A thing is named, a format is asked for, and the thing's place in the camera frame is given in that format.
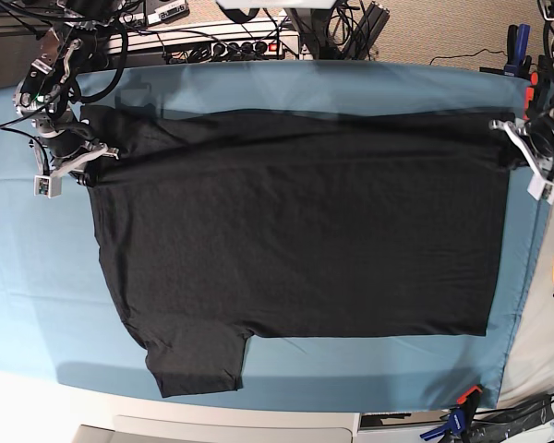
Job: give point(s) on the white power strip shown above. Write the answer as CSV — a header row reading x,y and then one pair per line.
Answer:
x,y
216,52

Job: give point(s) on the orange black clamp top right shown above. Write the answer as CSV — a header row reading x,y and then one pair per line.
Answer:
x,y
538,92

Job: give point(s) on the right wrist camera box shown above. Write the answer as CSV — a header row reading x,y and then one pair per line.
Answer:
x,y
49,186

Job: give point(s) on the blue table cloth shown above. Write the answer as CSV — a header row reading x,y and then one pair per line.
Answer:
x,y
58,323

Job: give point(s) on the white box bottom edge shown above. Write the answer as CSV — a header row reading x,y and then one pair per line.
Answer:
x,y
133,429

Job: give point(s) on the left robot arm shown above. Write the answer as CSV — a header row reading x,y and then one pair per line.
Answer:
x,y
546,10

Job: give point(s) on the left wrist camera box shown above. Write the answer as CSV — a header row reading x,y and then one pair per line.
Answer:
x,y
541,189

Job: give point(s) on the black bag bottom right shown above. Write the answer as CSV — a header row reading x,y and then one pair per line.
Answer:
x,y
498,427

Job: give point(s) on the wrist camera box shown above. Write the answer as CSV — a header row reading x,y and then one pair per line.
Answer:
x,y
49,186
541,189

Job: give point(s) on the black T-shirt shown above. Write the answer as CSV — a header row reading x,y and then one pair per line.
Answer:
x,y
217,228

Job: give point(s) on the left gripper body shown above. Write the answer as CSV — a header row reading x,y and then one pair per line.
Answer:
x,y
534,139

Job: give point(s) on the orange blue clamp bottom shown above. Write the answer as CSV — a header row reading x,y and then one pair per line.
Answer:
x,y
458,423

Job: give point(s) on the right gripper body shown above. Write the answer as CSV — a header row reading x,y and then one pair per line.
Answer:
x,y
67,147

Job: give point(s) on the blue black clamp top right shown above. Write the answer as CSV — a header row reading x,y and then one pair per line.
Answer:
x,y
518,61

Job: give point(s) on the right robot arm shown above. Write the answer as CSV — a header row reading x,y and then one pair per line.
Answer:
x,y
78,33

